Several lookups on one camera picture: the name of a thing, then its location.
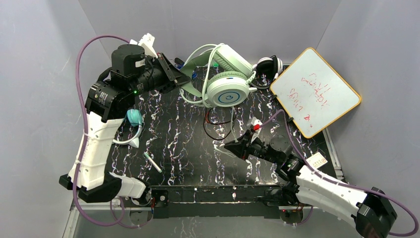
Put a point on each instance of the green capped white marker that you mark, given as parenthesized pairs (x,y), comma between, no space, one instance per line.
(153,163)

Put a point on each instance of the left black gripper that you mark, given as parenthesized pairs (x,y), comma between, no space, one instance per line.
(167,71)

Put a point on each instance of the teal cat ear headphones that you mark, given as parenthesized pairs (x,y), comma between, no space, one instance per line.
(136,120)

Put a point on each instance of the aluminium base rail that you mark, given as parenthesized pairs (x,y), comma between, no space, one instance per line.
(161,197)

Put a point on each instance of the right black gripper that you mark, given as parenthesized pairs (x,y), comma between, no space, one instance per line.
(246,147)

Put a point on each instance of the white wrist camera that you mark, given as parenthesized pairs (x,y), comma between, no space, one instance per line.
(255,126)
(146,42)

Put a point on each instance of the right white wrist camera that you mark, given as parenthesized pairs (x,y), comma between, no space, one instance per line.
(255,126)

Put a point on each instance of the small white red box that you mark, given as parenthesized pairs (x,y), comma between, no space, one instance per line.
(317,160)

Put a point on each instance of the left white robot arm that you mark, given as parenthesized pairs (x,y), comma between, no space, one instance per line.
(132,73)

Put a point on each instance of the white board orange frame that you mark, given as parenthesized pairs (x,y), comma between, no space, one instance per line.
(313,94)

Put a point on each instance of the blue stapler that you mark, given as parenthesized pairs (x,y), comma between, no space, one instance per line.
(178,63)

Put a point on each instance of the mint green gaming headphones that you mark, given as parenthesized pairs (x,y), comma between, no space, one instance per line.
(225,86)

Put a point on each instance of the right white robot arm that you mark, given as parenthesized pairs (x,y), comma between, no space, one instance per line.
(370,213)

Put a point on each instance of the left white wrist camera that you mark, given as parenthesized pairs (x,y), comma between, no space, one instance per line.
(146,42)

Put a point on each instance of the black and white headphones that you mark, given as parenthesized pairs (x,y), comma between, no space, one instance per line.
(270,67)

